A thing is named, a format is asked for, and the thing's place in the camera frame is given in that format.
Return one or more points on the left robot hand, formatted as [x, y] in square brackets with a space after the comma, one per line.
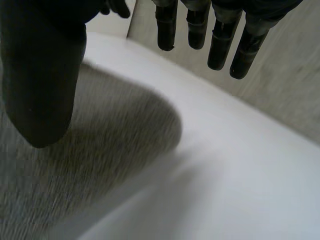
[117, 7]

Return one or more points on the grey towel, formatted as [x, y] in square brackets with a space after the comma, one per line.
[112, 140]

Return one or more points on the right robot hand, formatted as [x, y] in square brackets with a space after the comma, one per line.
[37, 75]

